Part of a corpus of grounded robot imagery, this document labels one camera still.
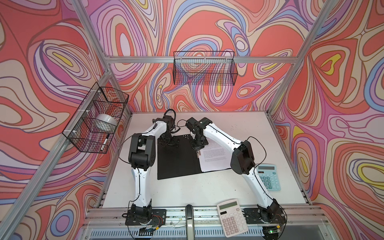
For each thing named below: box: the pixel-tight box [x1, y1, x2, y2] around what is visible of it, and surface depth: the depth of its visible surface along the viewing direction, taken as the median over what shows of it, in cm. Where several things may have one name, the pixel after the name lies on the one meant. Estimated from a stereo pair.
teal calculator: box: [256, 163, 281, 192], surface depth 86 cm
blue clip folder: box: [157, 134, 203, 180], surface depth 93 cm
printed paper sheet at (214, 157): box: [198, 137, 233, 172], surface depth 95 cm
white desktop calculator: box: [217, 199, 249, 238], surface depth 73 cm
